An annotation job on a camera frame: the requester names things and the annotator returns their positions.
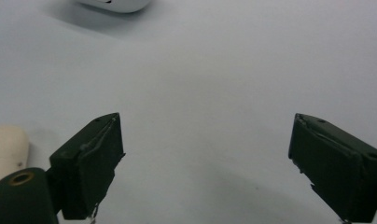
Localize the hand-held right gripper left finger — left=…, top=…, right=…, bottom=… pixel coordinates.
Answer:
left=49, top=112, right=126, bottom=221

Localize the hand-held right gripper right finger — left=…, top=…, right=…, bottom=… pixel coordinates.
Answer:
left=287, top=113, right=377, bottom=224

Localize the cream rounded object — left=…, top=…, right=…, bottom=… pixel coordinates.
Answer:
left=0, top=124, right=30, bottom=200

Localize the white rounded object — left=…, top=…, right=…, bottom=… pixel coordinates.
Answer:
left=77, top=0, right=153, bottom=14

